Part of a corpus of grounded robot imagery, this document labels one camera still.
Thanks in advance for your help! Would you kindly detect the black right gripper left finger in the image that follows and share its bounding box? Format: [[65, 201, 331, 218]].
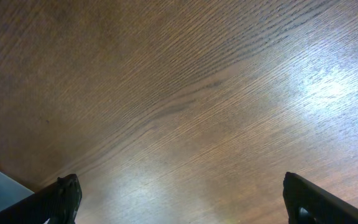
[[0, 174, 82, 224]]

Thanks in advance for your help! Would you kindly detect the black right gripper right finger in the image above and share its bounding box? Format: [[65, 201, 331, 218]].
[[283, 172, 358, 224]]

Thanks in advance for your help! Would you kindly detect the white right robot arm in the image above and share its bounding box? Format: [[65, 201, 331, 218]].
[[0, 172, 358, 224]]

